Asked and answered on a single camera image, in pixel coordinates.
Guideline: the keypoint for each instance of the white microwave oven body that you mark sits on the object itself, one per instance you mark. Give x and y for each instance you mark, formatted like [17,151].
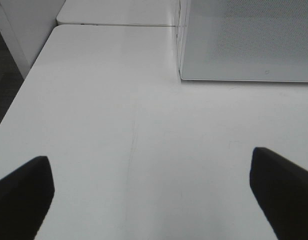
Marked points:
[182,15]

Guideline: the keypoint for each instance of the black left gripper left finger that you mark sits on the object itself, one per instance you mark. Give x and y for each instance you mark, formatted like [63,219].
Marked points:
[26,195]

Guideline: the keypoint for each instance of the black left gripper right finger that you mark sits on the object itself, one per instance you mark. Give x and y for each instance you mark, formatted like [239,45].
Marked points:
[280,188]

